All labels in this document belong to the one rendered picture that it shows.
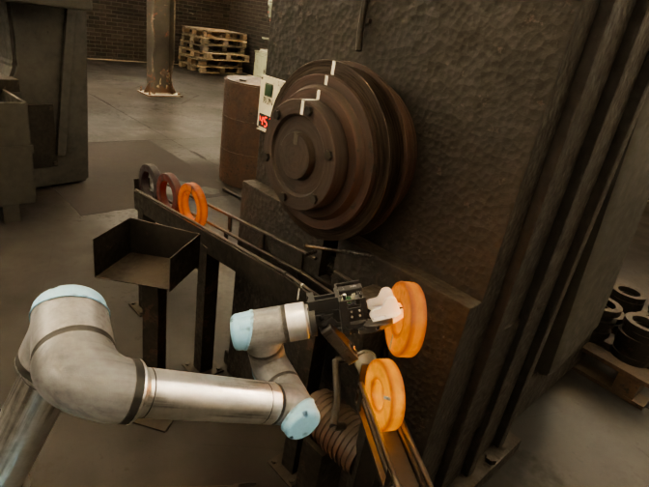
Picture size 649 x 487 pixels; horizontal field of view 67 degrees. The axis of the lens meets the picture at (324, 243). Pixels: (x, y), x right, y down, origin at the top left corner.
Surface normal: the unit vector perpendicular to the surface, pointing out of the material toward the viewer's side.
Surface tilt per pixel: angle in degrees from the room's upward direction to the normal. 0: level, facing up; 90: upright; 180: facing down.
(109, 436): 0
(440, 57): 90
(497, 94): 90
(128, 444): 0
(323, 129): 90
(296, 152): 90
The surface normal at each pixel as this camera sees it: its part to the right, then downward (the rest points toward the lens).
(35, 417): 0.36, 0.44
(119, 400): 0.51, 0.05
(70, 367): 0.17, -0.34
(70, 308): 0.19, -0.87
